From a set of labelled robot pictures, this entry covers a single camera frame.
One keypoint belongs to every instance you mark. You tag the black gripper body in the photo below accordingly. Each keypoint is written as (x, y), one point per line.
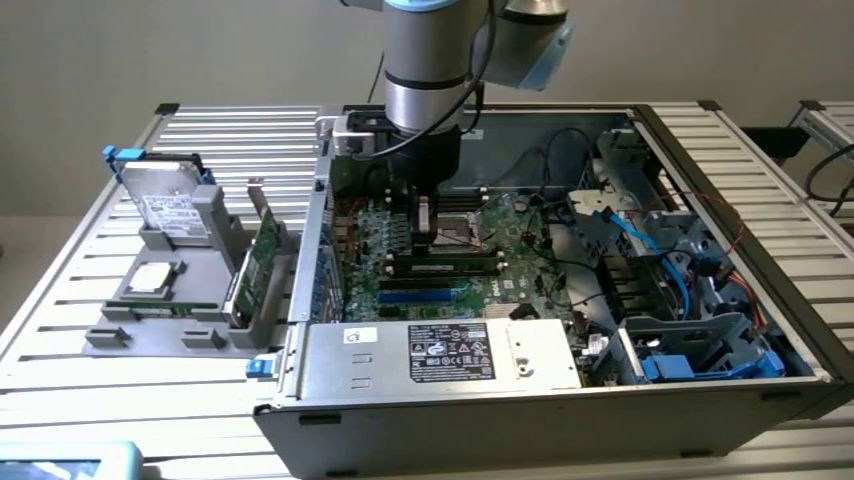
(427, 155)

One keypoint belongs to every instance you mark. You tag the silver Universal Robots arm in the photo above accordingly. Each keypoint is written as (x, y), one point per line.
(427, 45)

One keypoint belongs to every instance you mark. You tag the black RAM stick in slot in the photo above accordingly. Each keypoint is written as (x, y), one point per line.
(443, 264)

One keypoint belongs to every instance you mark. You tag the CPU socket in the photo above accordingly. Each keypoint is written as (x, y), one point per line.
(467, 230)

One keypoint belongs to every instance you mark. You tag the blue expansion slot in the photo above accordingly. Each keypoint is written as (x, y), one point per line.
(417, 296)

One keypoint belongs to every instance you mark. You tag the green Dell motherboard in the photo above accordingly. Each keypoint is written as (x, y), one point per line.
(521, 280)

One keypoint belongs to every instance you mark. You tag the green graphics card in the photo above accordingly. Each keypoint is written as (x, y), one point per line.
(256, 265)

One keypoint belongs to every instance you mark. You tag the silver power supply unit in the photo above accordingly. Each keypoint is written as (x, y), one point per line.
(434, 357)

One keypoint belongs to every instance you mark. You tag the metal drive cage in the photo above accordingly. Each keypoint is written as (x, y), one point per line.
(641, 200)

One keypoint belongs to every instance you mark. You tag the blue case latch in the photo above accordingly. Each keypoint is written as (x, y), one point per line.
(259, 366)

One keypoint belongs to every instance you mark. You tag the silver hard disk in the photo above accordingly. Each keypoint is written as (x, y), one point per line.
(163, 197)

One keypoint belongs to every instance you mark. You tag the silver CPU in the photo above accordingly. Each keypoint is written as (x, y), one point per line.
(154, 277)

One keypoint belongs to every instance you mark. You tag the open black PC case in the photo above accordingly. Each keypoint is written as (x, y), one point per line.
(534, 425)

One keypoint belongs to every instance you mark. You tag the grey parts rack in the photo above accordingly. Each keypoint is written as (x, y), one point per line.
(160, 335)

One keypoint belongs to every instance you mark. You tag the grey disk bay blue clips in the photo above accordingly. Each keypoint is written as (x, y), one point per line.
(707, 345)

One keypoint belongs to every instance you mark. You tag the metal slat side table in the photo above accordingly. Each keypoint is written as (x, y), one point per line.
(828, 115)

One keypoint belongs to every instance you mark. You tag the teal device with screen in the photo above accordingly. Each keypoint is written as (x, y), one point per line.
(67, 462)

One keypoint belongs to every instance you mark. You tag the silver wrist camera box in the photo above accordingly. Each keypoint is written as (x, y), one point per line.
(350, 132)

